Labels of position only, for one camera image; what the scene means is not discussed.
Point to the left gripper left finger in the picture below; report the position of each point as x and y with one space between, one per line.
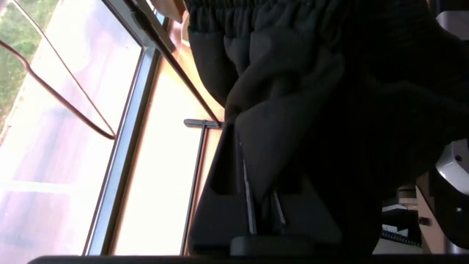
223 212

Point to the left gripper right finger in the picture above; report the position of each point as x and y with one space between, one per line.
311 220

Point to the black shorts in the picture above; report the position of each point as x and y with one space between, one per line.
329 91

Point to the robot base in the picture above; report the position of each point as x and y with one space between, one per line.
450 165

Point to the black clothes rack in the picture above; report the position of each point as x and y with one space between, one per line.
194 183

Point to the pink clothes hanger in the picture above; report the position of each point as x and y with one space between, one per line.
58 96

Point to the window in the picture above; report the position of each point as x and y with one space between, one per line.
128 128

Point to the beige curtain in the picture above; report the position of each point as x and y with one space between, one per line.
166 9

